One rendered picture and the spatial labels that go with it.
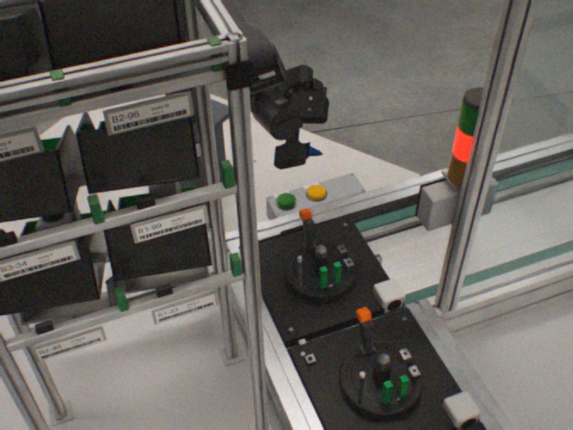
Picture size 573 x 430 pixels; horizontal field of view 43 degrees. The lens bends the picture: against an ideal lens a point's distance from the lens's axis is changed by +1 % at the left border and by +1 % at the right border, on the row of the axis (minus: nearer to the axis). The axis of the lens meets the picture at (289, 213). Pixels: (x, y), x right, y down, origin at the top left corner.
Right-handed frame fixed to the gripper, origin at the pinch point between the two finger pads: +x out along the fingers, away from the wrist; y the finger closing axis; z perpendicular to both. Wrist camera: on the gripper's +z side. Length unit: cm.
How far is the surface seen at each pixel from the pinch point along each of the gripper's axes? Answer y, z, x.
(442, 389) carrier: -44, 17, 19
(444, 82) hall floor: 112, -76, 188
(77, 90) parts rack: -24, 22, -60
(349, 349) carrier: -38.6, 2.9, 11.6
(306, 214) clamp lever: -14.0, -5.5, 7.2
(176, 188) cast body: -17.8, -7.7, -22.9
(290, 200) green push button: -6.8, -18.0, 16.6
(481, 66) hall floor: 124, -66, 205
